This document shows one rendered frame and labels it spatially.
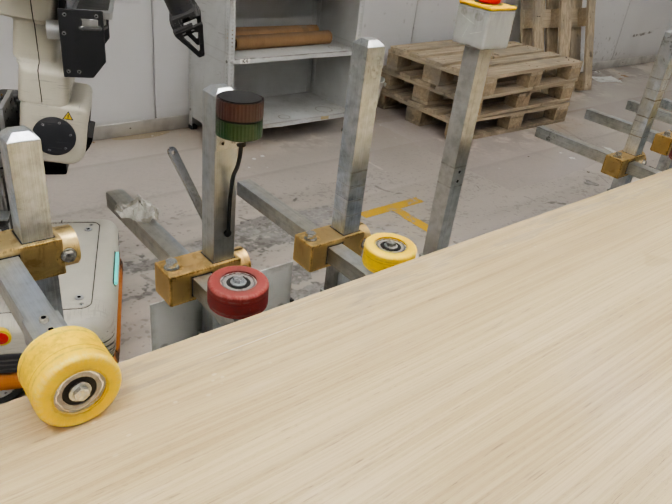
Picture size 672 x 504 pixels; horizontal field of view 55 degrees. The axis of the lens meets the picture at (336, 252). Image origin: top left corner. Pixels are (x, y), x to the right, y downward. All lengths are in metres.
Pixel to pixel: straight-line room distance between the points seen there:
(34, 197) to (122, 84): 2.99
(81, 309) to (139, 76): 2.11
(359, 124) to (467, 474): 0.57
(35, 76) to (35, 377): 1.23
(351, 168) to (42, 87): 0.97
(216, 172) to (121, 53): 2.87
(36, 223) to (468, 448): 0.54
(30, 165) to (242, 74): 3.35
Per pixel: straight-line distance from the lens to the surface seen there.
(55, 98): 1.79
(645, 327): 0.96
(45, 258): 0.83
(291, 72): 4.29
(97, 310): 1.89
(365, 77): 0.99
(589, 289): 1.00
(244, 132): 0.81
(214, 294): 0.83
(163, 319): 1.02
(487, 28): 1.14
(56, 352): 0.63
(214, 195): 0.90
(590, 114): 2.17
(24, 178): 0.79
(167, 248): 1.01
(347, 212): 1.07
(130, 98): 3.81
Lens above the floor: 1.37
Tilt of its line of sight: 30 degrees down
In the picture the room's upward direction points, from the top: 7 degrees clockwise
